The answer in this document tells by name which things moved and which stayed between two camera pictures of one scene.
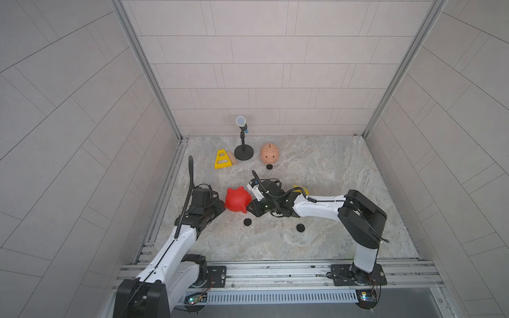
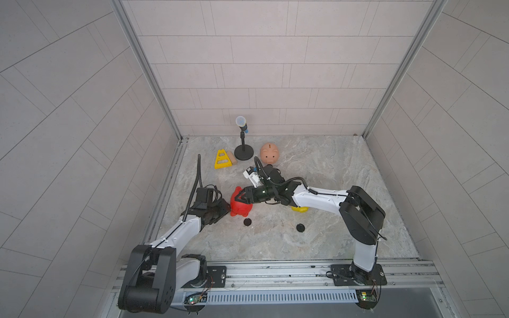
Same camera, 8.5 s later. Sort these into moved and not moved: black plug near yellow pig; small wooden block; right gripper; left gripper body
Moved: right gripper
Not moved: left gripper body; black plug near yellow pig; small wooden block
